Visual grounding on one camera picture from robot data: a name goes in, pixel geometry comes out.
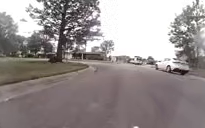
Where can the low dark building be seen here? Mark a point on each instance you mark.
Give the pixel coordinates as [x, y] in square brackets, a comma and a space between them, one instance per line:
[88, 55]

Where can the small tree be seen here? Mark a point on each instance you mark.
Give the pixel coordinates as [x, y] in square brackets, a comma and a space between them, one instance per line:
[106, 46]

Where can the vehicle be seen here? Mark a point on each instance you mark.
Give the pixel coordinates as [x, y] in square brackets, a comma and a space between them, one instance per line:
[135, 61]

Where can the grey asphalt road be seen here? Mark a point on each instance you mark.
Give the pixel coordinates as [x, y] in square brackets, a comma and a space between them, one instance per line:
[123, 96]

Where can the large tall tree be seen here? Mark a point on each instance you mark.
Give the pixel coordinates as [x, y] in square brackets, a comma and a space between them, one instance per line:
[61, 36]

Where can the white car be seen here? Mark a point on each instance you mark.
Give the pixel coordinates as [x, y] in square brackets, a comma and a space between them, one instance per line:
[171, 65]

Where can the grass lawn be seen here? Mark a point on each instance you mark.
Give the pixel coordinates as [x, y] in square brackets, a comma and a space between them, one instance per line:
[23, 68]

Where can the pale concrete kerb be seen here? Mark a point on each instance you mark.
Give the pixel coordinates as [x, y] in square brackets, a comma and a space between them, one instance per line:
[20, 88]

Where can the tall leafy tree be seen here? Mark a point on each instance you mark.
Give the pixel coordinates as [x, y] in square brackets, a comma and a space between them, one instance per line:
[190, 33]

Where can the grass verge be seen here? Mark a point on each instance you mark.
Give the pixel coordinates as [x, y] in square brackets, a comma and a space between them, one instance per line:
[203, 73]

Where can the group of dark trees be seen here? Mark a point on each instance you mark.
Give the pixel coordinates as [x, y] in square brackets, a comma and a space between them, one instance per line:
[3, 33]

